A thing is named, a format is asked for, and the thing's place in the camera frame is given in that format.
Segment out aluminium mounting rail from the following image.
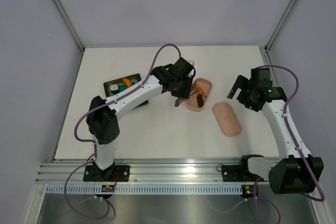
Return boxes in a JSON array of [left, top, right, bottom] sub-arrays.
[[35, 157, 289, 184]]

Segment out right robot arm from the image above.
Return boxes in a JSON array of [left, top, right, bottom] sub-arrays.
[[227, 65, 325, 202]]

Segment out right frame post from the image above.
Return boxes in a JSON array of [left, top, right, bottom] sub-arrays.
[[264, 0, 299, 53]]

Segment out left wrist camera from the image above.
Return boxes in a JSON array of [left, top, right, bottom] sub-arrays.
[[187, 60, 195, 66]]

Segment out white slotted cable duct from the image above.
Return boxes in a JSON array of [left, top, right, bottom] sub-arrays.
[[46, 184, 243, 195]]

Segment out pink lunch box lid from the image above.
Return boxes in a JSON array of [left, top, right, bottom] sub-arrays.
[[212, 102, 242, 137]]

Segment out black teal food tray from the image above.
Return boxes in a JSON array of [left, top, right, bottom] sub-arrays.
[[103, 73, 141, 97]]

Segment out left frame post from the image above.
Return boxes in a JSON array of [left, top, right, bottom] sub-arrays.
[[51, 0, 85, 55]]

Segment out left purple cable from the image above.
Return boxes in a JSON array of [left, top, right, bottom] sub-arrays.
[[64, 43, 182, 220]]

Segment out pink lunch box base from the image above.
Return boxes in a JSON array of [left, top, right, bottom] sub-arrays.
[[185, 78, 213, 112]]

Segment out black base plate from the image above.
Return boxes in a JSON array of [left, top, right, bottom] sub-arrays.
[[216, 164, 258, 182], [83, 165, 130, 182]]

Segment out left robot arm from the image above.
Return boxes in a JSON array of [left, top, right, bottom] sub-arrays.
[[86, 57, 196, 181]]

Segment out metal tongs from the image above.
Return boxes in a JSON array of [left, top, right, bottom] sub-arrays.
[[174, 82, 197, 107]]

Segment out orange chicken drumstick toy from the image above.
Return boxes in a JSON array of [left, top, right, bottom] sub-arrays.
[[196, 87, 205, 94]]

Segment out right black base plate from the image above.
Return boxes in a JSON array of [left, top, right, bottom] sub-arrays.
[[216, 164, 258, 182]]

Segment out frame post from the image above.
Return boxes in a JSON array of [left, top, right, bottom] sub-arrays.
[[264, 0, 299, 53], [51, 0, 85, 55]]

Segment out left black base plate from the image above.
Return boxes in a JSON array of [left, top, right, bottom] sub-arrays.
[[83, 165, 130, 182]]

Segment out brown sea cucumber toy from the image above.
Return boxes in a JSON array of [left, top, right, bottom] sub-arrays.
[[196, 94, 204, 108]]

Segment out white rice ball toy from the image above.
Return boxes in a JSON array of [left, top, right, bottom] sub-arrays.
[[110, 84, 119, 92]]

